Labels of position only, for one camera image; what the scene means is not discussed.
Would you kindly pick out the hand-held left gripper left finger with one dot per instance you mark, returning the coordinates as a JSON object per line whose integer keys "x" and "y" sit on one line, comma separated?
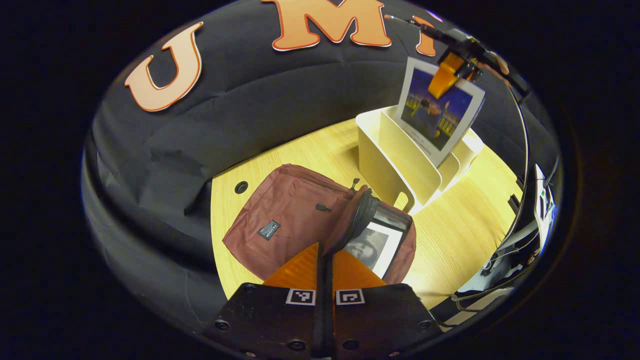
{"x": 270, "y": 320}

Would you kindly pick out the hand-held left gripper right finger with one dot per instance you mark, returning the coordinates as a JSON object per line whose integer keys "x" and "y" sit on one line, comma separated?
{"x": 380, "y": 320}

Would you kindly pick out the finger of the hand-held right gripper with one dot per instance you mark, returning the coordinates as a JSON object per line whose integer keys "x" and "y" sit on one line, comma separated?
{"x": 442, "y": 80}

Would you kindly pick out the book with blue picture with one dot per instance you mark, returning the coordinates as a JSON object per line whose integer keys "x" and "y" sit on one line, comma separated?
{"x": 430, "y": 120}

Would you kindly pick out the book with grey picture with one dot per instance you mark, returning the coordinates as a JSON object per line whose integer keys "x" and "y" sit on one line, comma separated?
{"x": 380, "y": 245}

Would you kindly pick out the white bookshelf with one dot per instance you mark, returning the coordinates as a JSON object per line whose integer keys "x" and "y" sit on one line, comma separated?
{"x": 385, "y": 165}

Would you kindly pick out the maroon schoolbag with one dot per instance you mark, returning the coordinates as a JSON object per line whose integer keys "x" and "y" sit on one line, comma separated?
{"x": 290, "y": 210}

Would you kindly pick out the black table clamp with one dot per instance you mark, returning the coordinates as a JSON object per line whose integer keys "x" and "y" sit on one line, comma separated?
{"x": 514, "y": 205}

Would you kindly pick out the white device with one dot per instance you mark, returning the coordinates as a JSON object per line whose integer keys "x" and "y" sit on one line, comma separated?
{"x": 542, "y": 210}

